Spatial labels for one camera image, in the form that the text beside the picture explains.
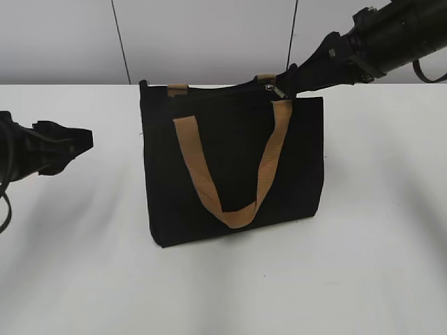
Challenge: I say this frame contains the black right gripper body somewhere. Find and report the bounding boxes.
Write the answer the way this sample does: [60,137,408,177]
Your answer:
[325,7,386,86]

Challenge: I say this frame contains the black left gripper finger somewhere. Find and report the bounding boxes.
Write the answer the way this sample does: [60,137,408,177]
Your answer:
[38,151,75,176]
[32,121,94,154]

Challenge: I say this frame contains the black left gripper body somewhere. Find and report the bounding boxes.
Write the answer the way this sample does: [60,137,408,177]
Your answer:
[1,111,42,182]

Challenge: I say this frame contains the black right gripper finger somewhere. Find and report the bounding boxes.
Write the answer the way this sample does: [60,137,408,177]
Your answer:
[279,31,349,98]

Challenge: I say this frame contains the silver zipper pull with ring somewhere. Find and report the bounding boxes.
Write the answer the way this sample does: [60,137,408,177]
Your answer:
[265,84,288,99]

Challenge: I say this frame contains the black tote bag tan handles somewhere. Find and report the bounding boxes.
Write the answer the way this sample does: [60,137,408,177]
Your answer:
[139,79,324,248]

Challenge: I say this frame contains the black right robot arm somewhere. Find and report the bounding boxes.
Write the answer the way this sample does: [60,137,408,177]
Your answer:
[276,0,446,98]

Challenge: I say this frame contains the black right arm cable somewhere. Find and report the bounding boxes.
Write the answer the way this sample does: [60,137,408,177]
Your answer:
[411,59,447,84]

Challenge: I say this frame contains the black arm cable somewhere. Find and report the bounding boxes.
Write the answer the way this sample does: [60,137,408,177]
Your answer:
[411,59,447,84]
[0,118,13,234]

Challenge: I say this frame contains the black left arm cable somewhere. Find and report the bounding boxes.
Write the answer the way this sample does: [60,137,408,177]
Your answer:
[0,118,13,234]

